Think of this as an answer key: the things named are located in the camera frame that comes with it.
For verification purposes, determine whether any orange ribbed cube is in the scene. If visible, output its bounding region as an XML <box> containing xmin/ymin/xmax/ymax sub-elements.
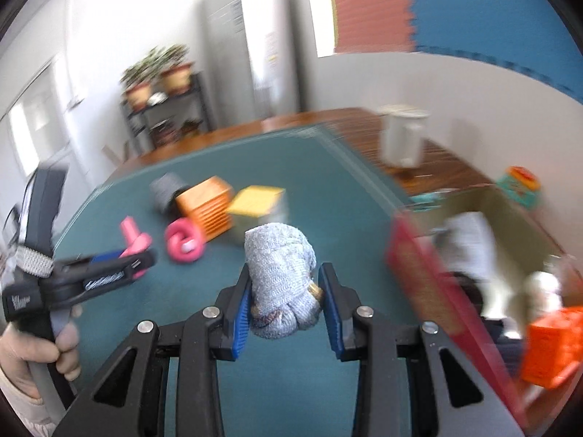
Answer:
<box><xmin>176</xmin><ymin>176</ymin><xmax>232</xmax><ymax>242</ymax></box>

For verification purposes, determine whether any white plastic bag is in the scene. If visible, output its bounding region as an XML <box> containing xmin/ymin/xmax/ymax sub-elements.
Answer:
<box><xmin>432</xmin><ymin>211</ymin><xmax>496</xmax><ymax>282</ymax></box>

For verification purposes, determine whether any orange embossed cube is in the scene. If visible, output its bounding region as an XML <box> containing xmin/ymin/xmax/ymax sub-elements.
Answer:
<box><xmin>520</xmin><ymin>307</ymin><xmax>582</xmax><ymax>389</ymax></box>

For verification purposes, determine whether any white enamel mug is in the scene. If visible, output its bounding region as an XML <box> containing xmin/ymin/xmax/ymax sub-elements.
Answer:
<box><xmin>377</xmin><ymin>105</ymin><xmax>430</xmax><ymax>170</ymax></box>

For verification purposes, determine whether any left potted plant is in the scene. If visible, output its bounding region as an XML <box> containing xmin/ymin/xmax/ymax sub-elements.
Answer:
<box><xmin>121</xmin><ymin>47</ymin><xmax>162</xmax><ymax>111</ymax></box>

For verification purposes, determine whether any white sleeve cuff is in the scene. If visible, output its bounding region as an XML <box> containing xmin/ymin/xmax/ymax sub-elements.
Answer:
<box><xmin>1</xmin><ymin>371</ymin><xmax>56</xmax><ymax>437</ymax></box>

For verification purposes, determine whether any teal toy bus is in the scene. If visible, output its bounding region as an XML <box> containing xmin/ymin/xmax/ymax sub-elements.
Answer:
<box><xmin>496</xmin><ymin>166</ymin><xmax>541</xmax><ymax>210</ymax></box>

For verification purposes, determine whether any red storage box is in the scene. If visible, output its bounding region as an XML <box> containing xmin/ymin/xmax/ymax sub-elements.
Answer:
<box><xmin>386</xmin><ymin>185</ymin><xmax>582</xmax><ymax>436</ymax></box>

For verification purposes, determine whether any dark grey rolled sock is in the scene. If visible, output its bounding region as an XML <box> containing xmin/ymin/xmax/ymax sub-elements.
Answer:
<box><xmin>149</xmin><ymin>173</ymin><xmax>189</xmax><ymax>218</ymax></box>

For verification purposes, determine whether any red foam mat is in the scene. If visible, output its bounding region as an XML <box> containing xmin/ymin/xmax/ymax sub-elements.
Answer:
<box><xmin>331</xmin><ymin>0</ymin><xmax>415</xmax><ymax>53</ymax></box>

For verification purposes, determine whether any white standing air conditioner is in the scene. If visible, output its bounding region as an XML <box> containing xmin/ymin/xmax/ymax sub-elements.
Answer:
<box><xmin>203</xmin><ymin>0</ymin><xmax>300</xmax><ymax>126</ymax></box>

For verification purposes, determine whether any right potted plant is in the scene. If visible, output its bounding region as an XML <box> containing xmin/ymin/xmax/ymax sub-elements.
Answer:
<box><xmin>158</xmin><ymin>44</ymin><xmax>193</xmax><ymax>96</ymax></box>

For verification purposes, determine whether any person's left hand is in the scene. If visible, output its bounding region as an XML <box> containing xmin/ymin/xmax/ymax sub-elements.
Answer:
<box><xmin>1</xmin><ymin>320</ymin><xmax>81</xmax><ymax>401</ymax></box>

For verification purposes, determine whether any yellow top carton box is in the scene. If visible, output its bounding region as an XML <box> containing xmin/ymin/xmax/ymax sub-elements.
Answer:
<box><xmin>226</xmin><ymin>185</ymin><xmax>289</xmax><ymax>245</ymax></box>

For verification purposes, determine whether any light grey knitted sock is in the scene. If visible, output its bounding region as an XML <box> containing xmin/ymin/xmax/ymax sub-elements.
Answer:
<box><xmin>244</xmin><ymin>222</ymin><xmax>323</xmax><ymax>339</ymax></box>

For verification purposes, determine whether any pink roller toy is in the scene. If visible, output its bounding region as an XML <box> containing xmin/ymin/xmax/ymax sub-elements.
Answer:
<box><xmin>164</xmin><ymin>218</ymin><xmax>206</xmax><ymax>263</ymax></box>

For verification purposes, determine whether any black plant shelf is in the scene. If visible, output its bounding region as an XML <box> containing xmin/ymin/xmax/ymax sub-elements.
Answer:
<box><xmin>121</xmin><ymin>72</ymin><xmax>218</xmax><ymax>156</ymax></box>

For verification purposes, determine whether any pink dumbbell toy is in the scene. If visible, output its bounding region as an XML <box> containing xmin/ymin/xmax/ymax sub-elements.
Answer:
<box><xmin>120</xmin><ymin>216</ymin><xmax>152</xmax><ymax>256</ymax></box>

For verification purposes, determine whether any potted plant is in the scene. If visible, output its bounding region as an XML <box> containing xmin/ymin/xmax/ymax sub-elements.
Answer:
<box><xmin>121</xmin><ymin>47</ymin><xmax>162</xmax><ymax>111</ymax></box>
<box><xmin>158</xmin><ymin>44</ymin><xmax>193</xmax><ymax>96</ymax></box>

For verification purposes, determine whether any blue foam mat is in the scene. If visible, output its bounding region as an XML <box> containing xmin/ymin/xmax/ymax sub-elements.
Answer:
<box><xmin>412</xmin><ymin>0</ymin><xmax>582</xmax><ymax>101</ymax></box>

